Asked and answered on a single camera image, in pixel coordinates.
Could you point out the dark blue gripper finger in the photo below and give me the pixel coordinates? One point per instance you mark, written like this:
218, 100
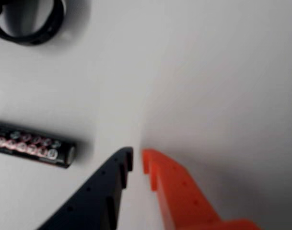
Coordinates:
93, 198

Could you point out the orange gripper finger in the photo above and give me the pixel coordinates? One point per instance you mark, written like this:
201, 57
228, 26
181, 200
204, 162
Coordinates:
184, 196

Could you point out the black AA battery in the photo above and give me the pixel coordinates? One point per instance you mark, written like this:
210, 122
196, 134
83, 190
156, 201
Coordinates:
28, 146

